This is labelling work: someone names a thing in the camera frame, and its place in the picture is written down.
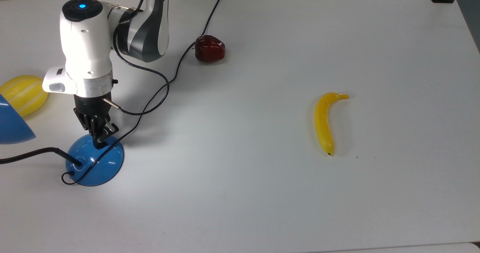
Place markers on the dark red apple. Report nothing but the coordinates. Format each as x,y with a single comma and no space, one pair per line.
210,49

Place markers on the yellow striped melon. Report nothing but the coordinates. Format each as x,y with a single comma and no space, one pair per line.
23,94

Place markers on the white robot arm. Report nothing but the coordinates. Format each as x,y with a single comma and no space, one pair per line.
88,46

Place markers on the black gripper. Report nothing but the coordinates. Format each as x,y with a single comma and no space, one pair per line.
92,108

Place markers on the yellow banana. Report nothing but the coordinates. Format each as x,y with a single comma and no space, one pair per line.
323,123

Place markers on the blue desk lamp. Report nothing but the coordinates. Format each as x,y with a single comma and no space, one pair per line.
101,166

